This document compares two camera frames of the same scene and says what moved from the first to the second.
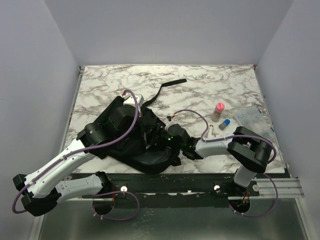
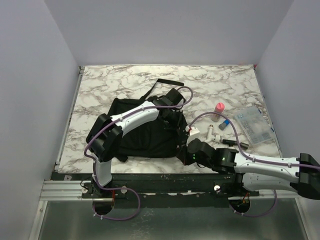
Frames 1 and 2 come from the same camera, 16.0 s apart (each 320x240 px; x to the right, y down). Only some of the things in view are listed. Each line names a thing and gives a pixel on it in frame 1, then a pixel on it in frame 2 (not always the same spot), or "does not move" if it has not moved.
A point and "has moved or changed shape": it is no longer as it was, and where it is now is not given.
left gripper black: (140, 120) -> (177, 111)
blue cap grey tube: (222, 126) does not move
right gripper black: (160, 131) -> (182, 155)
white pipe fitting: (210, 131) does not move
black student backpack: (142, 148) has moved or changed shape
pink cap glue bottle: (219, 107) does not move
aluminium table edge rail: (72, 108) does not move
